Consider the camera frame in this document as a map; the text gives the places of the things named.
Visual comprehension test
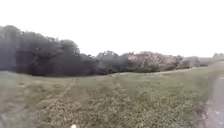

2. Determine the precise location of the wide grass field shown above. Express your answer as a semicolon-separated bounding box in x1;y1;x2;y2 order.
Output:
0;61;224;128

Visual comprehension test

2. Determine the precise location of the dark wood of trees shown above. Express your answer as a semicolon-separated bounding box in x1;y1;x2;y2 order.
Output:
0;24;224;78

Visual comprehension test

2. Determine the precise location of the grey asphalt path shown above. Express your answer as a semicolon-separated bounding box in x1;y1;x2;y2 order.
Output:
201;75;224;128

